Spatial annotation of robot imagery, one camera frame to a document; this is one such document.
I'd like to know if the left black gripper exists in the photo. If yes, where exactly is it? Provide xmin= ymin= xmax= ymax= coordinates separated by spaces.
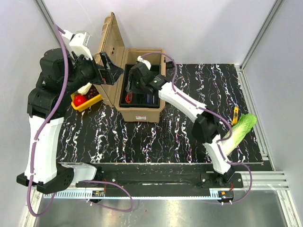
xmin=62 ymin=49 xmax=125 ymax=94

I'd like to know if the yellow utility knife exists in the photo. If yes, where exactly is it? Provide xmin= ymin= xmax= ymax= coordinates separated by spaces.
xmin=231 ymin=105 xmax=239 ymax=126

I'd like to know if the blue red screwdriver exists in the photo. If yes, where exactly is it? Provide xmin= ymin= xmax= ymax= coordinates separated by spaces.
xmin=146 ymin=94 xmax=155 ymax=105

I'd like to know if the red black utility knife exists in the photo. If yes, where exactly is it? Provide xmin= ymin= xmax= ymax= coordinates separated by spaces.
xmin=125 ymin=92 xmax=133 ymax=104

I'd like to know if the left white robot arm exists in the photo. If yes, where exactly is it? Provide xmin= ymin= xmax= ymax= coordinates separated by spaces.
xmin=17 ymin=30 xmax=124 ymax=194

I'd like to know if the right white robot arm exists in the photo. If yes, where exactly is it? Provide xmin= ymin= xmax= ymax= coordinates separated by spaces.
xmin=127 ymin=56 xmax=235 ymax=187

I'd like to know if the dark purple grape bunch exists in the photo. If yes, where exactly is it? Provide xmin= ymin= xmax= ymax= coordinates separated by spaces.
xmin=85 ymin=85 xmax=99 ymax=100

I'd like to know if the green white leek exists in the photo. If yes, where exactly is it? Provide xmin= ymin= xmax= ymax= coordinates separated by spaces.
xmin=77 ymin=83 xmax=92 ymax=95

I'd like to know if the yellow plastic fruit tray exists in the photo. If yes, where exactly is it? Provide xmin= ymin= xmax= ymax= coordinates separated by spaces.
xmin=71 ymin=93 xmax=102 ymax=112

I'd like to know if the red tomato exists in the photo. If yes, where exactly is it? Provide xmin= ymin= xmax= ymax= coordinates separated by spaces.
xmin=73 ymin=94 xmax=88 ymax=107

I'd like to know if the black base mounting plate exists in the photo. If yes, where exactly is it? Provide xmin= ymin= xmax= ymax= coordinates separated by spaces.
xmin=76 ymin=163 xmax=244 ymax=199

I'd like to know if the napa cabbage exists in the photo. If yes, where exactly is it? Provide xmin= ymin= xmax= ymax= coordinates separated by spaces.
xmin=222 ymin=113 xmax=257 ymax=156

